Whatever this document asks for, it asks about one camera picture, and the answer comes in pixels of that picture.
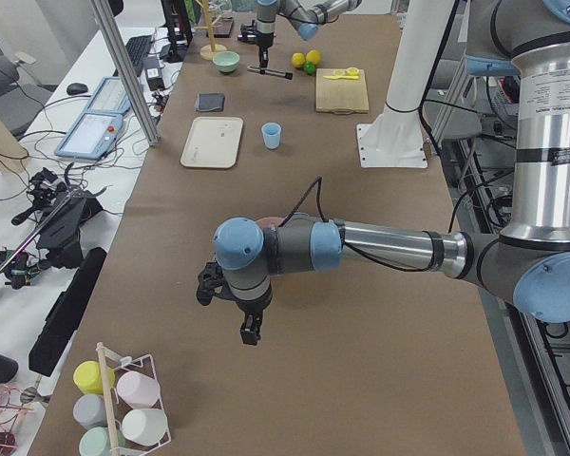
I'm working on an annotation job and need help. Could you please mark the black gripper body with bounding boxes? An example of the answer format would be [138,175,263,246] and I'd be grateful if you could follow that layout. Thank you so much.
[235,292,272,328]
[256,32,273,53]

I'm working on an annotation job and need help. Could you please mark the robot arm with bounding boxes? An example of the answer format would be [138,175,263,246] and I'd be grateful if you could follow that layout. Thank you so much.
[256,0,362,73]
[197,1,570,345]

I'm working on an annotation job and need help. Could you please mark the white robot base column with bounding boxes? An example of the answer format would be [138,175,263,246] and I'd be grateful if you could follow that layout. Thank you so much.
[357,0,457,168]

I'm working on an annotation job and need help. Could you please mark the light blue cup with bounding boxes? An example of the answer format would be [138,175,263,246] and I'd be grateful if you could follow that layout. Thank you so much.
[260,122,282,150]

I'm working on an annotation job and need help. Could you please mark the pink cup in rack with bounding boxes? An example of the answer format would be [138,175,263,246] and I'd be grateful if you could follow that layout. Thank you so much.
[116,371,161,409]

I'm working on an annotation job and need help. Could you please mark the white cup in rack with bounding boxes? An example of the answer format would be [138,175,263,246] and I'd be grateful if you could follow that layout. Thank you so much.
[121,408,168,447]

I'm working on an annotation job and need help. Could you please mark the yellow cup in rack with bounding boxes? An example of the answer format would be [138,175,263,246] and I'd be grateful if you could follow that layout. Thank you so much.
[73,360,104,395]

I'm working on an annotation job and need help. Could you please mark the grey cup in rack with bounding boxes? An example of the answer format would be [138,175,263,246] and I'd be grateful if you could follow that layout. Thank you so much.
[72,394,107,430]

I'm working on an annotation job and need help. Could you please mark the mint cup in rack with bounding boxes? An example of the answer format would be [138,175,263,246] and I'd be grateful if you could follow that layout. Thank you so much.
[78,427,112,456]

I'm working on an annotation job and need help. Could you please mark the yellow lemon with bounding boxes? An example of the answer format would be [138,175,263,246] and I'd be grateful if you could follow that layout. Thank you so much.
[305,49,322,66]
[291,52,306,68]

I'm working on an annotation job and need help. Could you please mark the mint green bowl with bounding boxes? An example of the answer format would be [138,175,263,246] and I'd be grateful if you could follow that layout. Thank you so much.
[212,50,240,74]

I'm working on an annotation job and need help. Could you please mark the green lime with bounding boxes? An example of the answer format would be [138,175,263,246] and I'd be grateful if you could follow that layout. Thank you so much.
[303,62,316,75]

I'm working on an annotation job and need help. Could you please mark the black glass rack tray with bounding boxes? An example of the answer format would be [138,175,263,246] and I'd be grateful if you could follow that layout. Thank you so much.
[213,17,235,38]

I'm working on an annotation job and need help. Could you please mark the wooden mug tree stand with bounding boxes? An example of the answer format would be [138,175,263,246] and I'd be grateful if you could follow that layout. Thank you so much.
[196,0,227,61]

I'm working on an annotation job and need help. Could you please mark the yellow plastic knife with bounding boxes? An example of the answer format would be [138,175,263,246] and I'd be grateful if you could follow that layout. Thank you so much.
[322,74,360,80]

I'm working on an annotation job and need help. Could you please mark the grey folded cloth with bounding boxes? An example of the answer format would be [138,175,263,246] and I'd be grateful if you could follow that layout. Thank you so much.
[195,92,225,112]

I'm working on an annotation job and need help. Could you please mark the wooden cutting board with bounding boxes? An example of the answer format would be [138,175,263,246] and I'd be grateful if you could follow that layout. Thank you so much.
[315,68,370,114]

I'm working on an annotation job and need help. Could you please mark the pink bowl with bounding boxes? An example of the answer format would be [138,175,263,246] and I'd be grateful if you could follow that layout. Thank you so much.
[256,217,284,229]

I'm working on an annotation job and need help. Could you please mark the cream rabbit tray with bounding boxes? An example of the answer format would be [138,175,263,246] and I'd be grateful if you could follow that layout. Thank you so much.
[180,116,244,169]

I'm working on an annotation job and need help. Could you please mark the black keyboard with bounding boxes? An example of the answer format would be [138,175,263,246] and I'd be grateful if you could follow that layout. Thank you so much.
[125,35,152,77]

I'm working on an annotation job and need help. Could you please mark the far teach pendant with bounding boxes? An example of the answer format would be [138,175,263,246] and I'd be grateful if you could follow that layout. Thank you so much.
[85,77,131,115]

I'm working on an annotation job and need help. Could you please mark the teach pendant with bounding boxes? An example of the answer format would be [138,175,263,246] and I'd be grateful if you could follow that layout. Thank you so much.
[55,112,124,160]
[85,77,131,115]

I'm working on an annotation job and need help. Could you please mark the black bar device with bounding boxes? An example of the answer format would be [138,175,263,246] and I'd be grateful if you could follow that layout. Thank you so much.
[28,247,106,377]

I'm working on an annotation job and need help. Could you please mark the near teach pendant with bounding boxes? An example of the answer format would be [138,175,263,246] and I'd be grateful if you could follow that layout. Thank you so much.
[55,112,124,160]

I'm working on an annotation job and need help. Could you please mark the black computer mouse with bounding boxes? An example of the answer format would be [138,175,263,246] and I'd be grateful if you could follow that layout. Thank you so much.
[66,83,88,96]

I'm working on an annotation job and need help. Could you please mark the white wire cup rack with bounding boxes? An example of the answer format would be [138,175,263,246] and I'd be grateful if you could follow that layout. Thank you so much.
[96,342,172,455]

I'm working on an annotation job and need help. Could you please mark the aluminium frame post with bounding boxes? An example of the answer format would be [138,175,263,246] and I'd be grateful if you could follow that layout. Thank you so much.
[89,0,159,147]

